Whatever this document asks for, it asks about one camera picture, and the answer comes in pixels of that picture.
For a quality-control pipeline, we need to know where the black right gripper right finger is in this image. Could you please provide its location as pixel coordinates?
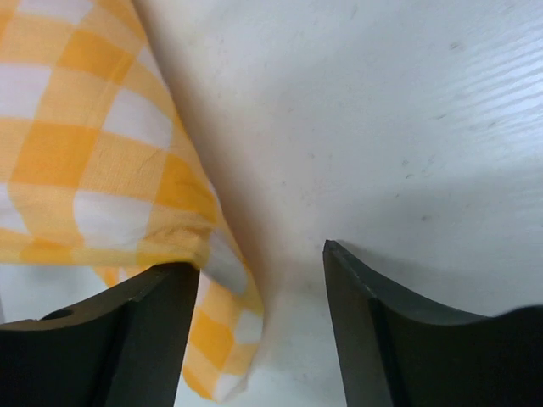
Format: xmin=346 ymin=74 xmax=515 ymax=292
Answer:
xmin=323 ymin=240 xmax=542 ymax=406

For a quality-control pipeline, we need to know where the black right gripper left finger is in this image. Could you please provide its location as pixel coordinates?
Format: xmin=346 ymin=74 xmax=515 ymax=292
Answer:
xmin=1 ymin=263 xmax=199 ymax=406

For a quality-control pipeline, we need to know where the yellow white checkered cloth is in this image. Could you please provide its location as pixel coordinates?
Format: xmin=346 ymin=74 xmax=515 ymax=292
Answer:
xmin=1 ymin=1 xmax=264 ymax=403

